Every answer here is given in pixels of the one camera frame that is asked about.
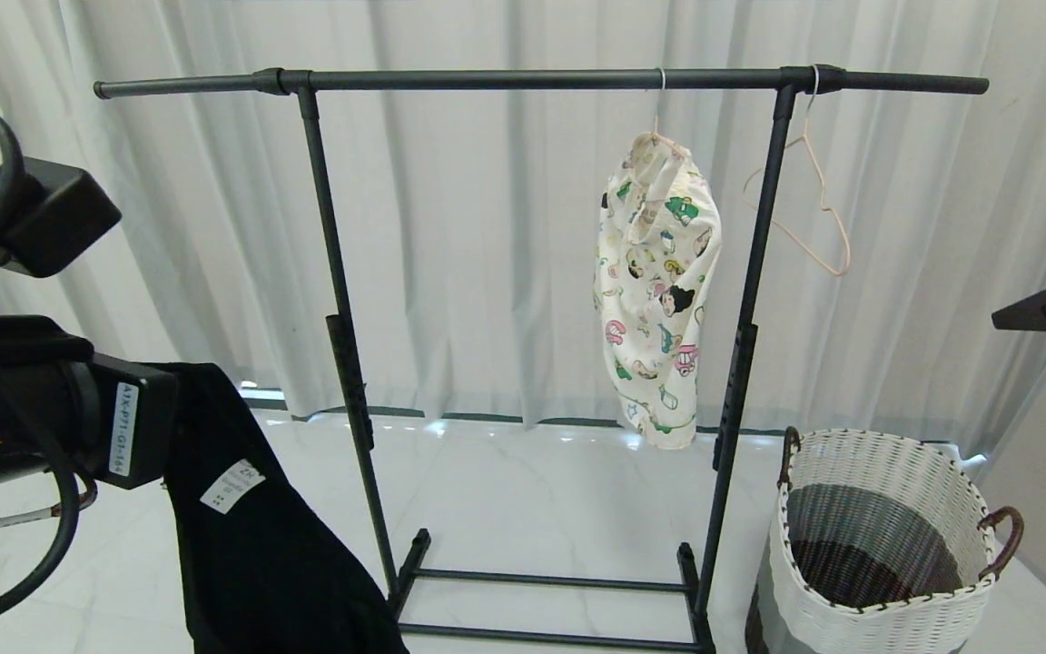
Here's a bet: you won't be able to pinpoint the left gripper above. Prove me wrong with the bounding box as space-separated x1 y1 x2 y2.
0 354 181 496

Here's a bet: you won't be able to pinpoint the black garment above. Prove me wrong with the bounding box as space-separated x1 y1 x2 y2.
160 363 410 654

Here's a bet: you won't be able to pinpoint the pink clothes hanger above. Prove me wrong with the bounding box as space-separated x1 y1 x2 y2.
627 68 696 183
741 65 853 278

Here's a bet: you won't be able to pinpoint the cream printed shorts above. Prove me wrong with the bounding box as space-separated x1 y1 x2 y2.
593 132 724 451

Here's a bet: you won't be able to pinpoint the white laundry basket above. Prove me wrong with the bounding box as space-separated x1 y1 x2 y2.
745 427 1026 654

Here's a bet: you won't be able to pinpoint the black clothes rack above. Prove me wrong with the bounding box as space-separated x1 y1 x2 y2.
94 65 990 654

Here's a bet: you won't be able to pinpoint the white curtain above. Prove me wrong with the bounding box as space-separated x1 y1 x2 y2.
0 0 1046 455

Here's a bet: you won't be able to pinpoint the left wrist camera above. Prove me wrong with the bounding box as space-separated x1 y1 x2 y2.
0 150 123 364

